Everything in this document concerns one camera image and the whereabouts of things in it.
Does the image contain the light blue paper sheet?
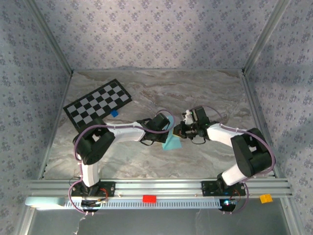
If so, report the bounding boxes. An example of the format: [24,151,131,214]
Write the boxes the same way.
[161,115,183,151]

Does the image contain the black and white chessboard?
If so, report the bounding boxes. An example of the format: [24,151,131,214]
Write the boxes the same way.
[63,78,134,130]

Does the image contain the black circuit board with light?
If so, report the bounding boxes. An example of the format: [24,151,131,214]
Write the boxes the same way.
[218,198,240,212]

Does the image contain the grey metal panel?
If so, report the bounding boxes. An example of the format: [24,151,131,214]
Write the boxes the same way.
[31,209,291,235]

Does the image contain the orange toy brick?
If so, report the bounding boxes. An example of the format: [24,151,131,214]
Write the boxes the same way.
[259,193,273,204]

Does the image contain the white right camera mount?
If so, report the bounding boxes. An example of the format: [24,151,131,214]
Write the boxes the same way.
[184,109,194,125]

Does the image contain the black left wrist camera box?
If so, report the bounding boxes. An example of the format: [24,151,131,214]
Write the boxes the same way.
[149,113,171,134]

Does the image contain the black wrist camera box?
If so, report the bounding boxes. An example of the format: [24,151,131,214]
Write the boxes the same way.
[193,106,210,126]
[149,113,171,134]

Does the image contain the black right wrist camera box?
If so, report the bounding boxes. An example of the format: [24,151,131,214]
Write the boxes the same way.
[193,106,210,126]

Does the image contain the aluminium mounting rail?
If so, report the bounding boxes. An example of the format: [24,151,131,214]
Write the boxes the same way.
[24,178,294,199]

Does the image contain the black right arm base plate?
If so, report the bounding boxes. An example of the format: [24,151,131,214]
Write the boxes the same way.
[201,180,246,197]

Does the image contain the aluminium frame bar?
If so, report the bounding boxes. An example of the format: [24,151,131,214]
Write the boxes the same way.
[25,0,74,75]
[38,72,74,181]
[242,0,293,75]
[72,68,244,73]
[241,70,282,179]

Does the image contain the white slotted cable duct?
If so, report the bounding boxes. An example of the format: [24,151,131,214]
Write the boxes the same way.
[64,198,222,210]

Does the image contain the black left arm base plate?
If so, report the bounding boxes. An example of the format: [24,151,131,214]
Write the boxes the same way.
[70,180,116,198]

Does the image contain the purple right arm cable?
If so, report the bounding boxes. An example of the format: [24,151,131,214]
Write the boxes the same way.
[189,105,277,216]

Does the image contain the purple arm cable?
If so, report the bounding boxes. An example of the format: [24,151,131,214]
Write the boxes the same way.
[68,109,176,216]
[189,105,277,216]

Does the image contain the black circuit board with wires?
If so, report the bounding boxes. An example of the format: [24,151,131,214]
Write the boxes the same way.
[80,199,109,213]

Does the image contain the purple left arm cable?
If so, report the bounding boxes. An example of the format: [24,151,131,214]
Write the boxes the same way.
[68,109,176,216]

